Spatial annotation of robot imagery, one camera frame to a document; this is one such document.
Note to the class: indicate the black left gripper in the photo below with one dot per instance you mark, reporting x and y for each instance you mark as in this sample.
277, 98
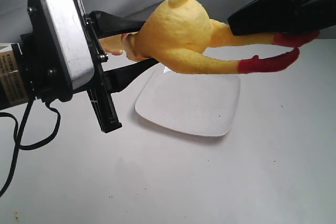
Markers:
115, 80

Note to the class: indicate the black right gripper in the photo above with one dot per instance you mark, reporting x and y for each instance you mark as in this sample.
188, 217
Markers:
285, 16

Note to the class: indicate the yellow rubber chicken toy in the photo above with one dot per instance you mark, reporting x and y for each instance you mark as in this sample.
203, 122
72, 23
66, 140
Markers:
179, 31

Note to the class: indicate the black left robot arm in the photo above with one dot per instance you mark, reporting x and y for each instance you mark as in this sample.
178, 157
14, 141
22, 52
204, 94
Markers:
16, 80

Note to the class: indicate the white square plate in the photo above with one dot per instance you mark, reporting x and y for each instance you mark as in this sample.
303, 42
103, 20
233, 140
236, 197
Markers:
195, 104

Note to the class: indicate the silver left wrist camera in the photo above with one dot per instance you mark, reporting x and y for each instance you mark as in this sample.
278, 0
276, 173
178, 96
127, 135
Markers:
58, 59

